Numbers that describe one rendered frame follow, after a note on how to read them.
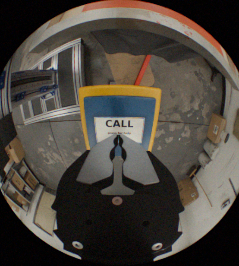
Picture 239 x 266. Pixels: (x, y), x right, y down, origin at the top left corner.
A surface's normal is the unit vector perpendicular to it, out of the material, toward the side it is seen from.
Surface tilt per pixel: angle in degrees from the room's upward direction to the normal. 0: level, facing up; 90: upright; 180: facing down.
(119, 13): 0
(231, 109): 90
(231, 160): 90
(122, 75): 0
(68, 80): 0
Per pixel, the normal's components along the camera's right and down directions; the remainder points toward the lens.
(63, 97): 0.00, 0.47
